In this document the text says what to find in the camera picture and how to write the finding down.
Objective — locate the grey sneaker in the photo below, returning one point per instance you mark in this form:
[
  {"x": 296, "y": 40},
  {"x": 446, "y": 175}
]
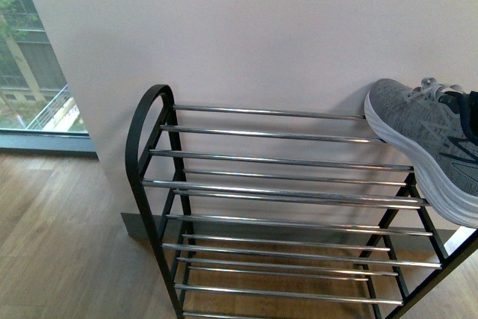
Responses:
[{"x": 435, "y": 126}]

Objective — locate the black metal shoe rack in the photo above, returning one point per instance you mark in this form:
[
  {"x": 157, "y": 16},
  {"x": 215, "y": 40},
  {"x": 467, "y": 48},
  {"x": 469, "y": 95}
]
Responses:
[{"x": 259, "y": 213}]

